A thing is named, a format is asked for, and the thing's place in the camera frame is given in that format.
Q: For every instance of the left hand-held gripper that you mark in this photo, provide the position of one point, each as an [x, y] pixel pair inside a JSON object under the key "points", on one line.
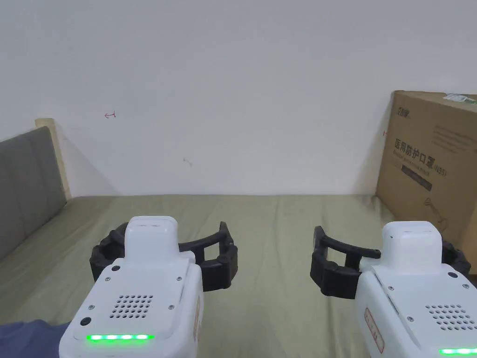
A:
{"points": [[149, 291]]}

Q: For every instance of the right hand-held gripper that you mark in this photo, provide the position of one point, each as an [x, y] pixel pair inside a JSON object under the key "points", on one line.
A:
{"points": [[417, 298]]}

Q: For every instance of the brown cardboard carton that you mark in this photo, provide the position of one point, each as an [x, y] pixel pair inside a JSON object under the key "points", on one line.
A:
{"points": [[432, 164]]}

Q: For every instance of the bed with pale green sheet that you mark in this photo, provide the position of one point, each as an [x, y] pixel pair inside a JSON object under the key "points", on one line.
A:
{"points": [[279, 231]]}

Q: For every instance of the grey padded headboard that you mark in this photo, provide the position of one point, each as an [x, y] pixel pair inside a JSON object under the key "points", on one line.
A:
{"points": [[26, 186]]}

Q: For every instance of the dark blue garment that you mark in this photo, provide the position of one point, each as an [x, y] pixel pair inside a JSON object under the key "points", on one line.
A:
{"points": [[29, 341]]}

